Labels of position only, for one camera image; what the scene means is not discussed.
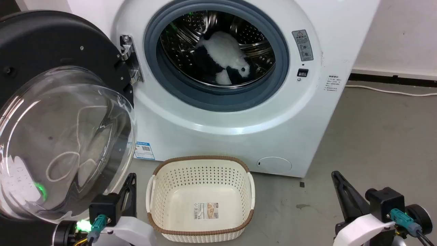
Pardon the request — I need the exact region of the small printed text label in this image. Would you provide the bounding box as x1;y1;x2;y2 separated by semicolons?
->
324;75;339;92

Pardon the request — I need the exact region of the cream plastic laundry basket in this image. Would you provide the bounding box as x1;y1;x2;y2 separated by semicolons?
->
146;156;256;244

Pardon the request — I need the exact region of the teal plug left cable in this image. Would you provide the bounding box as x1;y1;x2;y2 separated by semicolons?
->
87;214;107;244

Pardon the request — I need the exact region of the teal plug cable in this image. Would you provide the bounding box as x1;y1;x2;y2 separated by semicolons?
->
87;214;107;244
390;208;437;246

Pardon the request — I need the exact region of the blue energy label sticker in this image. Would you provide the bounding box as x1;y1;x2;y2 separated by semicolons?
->
134;141;156;160

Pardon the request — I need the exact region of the paper product label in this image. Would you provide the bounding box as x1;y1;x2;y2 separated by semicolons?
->
194;202;219;221

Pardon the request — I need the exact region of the black baseboard strip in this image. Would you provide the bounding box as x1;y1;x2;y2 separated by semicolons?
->
348;73;437;88

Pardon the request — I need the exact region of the grey warning sticker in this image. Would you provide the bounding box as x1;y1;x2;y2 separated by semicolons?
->
292;30;314;62

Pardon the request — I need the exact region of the washer door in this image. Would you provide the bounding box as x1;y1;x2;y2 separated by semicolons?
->
0;10;138;246

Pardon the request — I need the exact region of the teal plug right cable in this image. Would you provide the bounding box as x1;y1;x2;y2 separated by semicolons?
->
390;208;437;246

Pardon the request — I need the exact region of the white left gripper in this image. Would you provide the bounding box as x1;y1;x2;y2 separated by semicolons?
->
99;173;157;246

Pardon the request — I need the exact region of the white floor cable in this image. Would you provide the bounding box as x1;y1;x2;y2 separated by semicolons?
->
345;84;437;97

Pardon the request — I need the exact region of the round white filter cover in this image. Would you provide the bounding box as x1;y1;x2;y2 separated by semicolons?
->
256;156;293;175

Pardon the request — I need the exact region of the steel perforated washer drum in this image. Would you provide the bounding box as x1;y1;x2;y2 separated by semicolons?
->
156;10;276;88

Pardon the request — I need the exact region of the black and white plush toy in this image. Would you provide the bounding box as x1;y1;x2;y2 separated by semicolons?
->
193;31;254;85

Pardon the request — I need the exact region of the white front-load washing machine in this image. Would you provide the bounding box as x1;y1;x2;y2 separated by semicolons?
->
67;0;381;178

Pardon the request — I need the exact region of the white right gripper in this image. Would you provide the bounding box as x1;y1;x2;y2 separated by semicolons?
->
331;171;397;246

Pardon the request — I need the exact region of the metal door hinge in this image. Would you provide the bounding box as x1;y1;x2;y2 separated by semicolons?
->
119;34;144;84

